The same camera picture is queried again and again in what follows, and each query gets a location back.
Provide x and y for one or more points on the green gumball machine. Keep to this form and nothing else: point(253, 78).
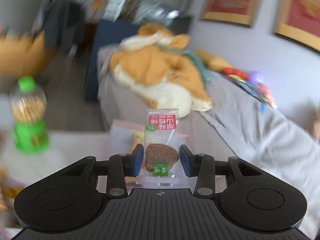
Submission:
point(30, 130)

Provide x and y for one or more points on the orange and cream duvet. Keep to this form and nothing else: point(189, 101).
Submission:
point(160, 72)

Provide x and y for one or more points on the grey sofa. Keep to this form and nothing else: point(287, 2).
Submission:
point(262, 135)

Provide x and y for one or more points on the orange plush toy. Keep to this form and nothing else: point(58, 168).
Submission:
point(231, 72)

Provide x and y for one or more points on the purple balloon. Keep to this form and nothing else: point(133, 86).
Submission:
point(256, 77)

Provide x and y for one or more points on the grey jacket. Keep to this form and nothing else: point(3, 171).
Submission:
point(65, 25)

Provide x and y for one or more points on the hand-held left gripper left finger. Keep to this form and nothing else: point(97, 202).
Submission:
point(137, 160)

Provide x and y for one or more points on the colourful toy pile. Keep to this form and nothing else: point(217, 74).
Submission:
point(260, 92)

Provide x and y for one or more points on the glass fish tank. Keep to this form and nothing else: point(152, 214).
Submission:
point(147, 7)

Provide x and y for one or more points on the clear hawthorn lollipop packet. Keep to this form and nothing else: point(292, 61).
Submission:
point(161, 140)

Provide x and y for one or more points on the pink gift box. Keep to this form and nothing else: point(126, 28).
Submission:
point(120, 135)

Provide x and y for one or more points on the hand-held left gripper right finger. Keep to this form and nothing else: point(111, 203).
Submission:
point(186, 162)

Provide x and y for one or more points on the yellow pillow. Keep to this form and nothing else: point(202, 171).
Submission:
point(215, 60)

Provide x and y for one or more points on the teal scarf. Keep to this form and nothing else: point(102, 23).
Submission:
point(197, 65)

